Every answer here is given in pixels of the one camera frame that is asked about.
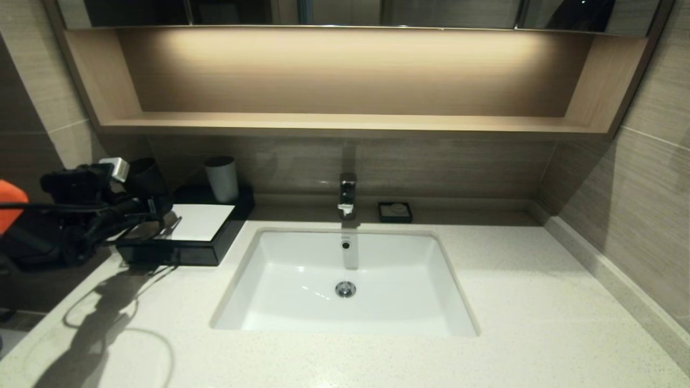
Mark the black box drawer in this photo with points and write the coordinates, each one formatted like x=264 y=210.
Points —
x=183 y=254

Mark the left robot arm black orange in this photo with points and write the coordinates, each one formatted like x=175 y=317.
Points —
x=38 y=237

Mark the mirrored wall cabinet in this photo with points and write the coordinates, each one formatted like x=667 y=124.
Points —
x=453 y=12

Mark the pale grey tumbler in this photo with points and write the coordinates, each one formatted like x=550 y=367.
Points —
x=222 y=179

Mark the black soap dish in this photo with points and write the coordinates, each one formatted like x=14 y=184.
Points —
x=384 y=215

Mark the round beige soap bar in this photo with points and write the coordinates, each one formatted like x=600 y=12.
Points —
x=399 y=207

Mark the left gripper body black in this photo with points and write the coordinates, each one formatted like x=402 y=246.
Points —
x=113 y=218

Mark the black amenity box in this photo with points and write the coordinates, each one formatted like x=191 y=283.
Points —
x=237 y=209

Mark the light wooden wall shelf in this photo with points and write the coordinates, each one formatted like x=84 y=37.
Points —
x=345 y=124

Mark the white ceramic sink basin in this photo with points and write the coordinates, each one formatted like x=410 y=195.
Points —
x=399 y=280

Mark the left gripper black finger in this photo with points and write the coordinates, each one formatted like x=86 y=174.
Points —
x=164 y=207

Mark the chrome sink drain plug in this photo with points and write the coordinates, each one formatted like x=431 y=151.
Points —
x=345 y=289

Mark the chrome basin faucet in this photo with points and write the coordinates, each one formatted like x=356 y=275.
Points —
x=347 y=193

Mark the black tumbler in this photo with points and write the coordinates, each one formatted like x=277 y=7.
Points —
x=145 y=178

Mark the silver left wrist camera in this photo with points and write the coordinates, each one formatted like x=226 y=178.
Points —
x=118 y=168

